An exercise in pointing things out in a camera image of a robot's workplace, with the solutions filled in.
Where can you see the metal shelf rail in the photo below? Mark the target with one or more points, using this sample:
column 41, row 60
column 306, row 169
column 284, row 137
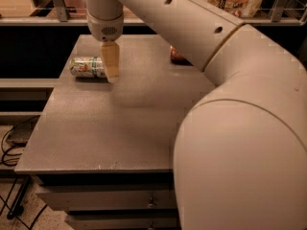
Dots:
column 24, row 12

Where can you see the green white 7up can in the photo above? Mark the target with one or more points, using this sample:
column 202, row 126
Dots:
column 87, row 67

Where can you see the grey drawer cabinet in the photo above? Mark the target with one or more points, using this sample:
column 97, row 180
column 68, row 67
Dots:
column 103, row 152

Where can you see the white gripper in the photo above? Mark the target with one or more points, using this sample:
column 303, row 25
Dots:
column 105, row 29

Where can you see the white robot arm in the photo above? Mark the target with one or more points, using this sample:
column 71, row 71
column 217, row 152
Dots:
column 240, row 158

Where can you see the orange soda can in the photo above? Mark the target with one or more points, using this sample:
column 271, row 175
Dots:
column 176, row 57

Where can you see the black power adapter box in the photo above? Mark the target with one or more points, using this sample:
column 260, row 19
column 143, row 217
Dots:
column 20, row 135

